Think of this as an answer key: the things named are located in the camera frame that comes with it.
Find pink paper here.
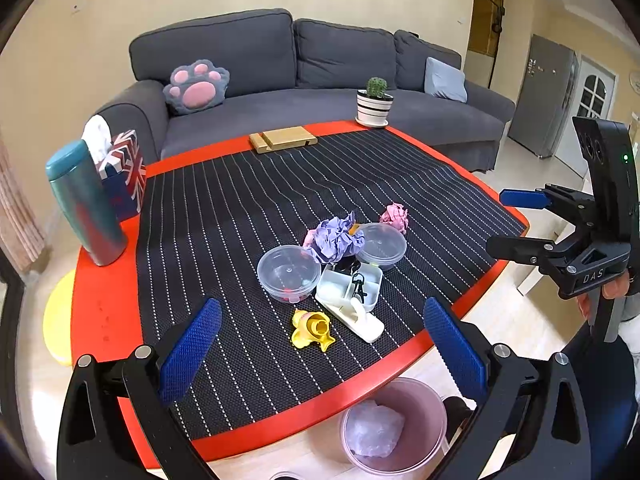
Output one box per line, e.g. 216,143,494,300
380,203,409,234

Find clear round container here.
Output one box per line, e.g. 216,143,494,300
257,245,322,304
356,223,407,269

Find black binder clips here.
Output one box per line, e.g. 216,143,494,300
334,256,367,302

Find white tray lid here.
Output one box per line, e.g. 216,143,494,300
319,297,385,344

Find white divided tray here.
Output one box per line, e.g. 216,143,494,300
314,263,383,312

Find purple paper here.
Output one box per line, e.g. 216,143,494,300
302,211,364,264

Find yellow paper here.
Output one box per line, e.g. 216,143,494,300
291,309,335,352

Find pink trash bin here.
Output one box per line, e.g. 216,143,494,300
340,377,447,477

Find person's hand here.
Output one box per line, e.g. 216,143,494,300
577,271,630,320

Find person's blue jeans leg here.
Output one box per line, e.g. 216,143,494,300
563,322,638,478

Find yellow stool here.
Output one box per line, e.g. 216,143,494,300
42,270,75,366

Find white door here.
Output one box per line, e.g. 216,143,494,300
555,55,616,177

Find grey refrigerator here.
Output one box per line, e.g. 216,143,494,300
508,35,579,158

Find light blue cushion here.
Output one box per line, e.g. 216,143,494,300
424,58,468,103

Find potted cactus striped pot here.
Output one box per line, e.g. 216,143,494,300
355,77,394,128

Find black striped table mat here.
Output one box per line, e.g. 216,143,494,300
135,128,526,442

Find wooden block stand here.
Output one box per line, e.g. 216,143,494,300
248,126,318,154

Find teal thermos bottle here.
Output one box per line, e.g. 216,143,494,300
46,140,127,266

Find union jack tissue box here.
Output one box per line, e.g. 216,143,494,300
81,115,146,221

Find paw shaped cushion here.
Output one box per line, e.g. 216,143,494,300
163,60,230,115

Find grey sofa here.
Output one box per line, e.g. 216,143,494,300
100,9,515,172

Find black tracking camera box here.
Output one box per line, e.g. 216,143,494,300
572,116,639,244

